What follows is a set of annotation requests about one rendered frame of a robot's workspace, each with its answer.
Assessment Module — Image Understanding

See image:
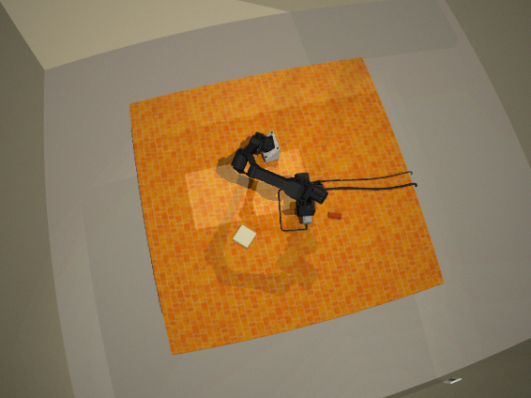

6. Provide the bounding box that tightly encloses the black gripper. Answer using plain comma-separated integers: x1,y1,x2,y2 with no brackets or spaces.
296,173,313,217

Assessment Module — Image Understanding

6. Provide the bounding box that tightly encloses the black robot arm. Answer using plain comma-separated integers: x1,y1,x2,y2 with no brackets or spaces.
231,131,328,205

